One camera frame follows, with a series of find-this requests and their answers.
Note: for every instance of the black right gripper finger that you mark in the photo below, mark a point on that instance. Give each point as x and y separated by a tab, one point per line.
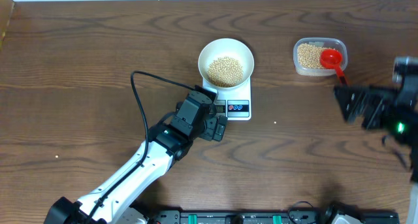
351	101
374	103

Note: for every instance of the soybeans in plastic container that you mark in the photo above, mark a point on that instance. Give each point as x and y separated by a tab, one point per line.
308	56

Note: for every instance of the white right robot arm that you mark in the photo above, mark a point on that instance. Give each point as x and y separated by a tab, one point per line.
412	210

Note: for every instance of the red plastic measuring scoop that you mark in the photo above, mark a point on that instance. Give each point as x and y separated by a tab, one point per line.
331	59

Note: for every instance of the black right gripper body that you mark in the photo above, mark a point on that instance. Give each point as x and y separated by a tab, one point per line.
403	123

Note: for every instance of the white digital kitchen scale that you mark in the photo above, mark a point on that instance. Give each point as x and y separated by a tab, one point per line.
233	103

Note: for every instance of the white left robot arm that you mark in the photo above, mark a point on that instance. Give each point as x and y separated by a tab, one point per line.
169	141

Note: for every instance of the soybeans in bowl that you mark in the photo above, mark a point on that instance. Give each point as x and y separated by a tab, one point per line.
225	72

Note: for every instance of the cream ceramic bowl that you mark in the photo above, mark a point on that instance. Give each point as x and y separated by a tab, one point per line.
230	48

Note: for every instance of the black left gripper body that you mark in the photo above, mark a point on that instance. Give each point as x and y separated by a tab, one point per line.
209	125

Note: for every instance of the clear plastic container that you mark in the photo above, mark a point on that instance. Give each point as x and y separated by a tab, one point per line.
322	42

